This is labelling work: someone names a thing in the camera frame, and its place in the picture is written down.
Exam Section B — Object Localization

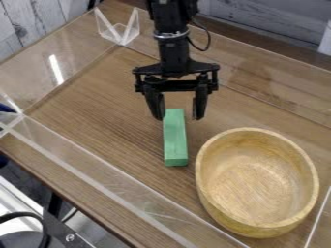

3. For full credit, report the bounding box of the clear acrylic corner bracket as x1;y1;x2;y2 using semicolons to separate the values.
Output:
95;8;140;46

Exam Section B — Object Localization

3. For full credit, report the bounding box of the black cable loop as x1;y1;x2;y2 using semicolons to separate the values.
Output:
0;210;53;248

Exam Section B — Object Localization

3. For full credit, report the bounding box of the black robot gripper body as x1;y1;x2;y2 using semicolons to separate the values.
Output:
131;30;222;95

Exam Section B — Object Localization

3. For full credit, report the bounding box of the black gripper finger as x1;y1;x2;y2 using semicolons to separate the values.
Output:
143;77;166;120
192;75;208;120

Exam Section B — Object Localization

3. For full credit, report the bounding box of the black metal clamp bracket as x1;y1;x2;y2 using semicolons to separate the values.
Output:
43;212;96;248

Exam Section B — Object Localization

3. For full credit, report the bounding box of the light wooden bowl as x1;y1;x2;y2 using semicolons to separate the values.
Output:
195;127;319;239

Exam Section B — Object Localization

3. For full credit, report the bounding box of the clear acrylic enclosure wall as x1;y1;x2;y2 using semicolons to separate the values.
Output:
0;0;331;248

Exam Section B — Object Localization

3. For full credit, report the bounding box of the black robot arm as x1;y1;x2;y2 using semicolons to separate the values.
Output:
132;0;220;120

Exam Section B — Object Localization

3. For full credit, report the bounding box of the green rectangular block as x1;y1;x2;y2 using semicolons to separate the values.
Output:
163;108;188;167

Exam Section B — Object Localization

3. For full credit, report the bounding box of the black table leg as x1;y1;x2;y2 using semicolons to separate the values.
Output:
48;193;63;218

